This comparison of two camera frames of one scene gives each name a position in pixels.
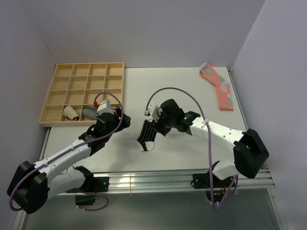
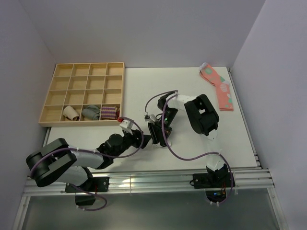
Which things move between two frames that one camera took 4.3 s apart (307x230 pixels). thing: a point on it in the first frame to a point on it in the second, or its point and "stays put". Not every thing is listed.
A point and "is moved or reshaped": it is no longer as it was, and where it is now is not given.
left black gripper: [125, 122] to [135, 134]
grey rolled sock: [90, 111] stays put
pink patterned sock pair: [222, 87] stays put
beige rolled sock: [70, 113] stays put
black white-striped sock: [147, 136] is moved or reshaped
